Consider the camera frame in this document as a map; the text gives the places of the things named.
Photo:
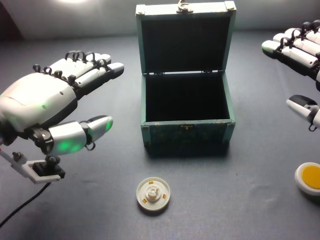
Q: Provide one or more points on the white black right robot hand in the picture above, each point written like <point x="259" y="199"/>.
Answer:
<point x="300" y="52"/>

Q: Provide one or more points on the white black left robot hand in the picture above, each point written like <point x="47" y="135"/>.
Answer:
<point x="37" y="97"/>

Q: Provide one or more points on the teal lidded trunk box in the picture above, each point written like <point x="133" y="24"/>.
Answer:
<point x="187" y="135"/>

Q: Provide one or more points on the grey table cloth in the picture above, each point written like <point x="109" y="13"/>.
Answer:
<point x="100" y="200"/>

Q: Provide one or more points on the white button with yellow top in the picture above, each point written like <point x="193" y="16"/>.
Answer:
<point x="310" y="177"/>

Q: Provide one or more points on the white round disc base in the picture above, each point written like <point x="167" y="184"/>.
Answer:
<point x="153" y="193"/>

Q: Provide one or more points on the white black wrist camera mount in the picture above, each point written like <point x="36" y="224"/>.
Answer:
<point x="37" y="172"/>

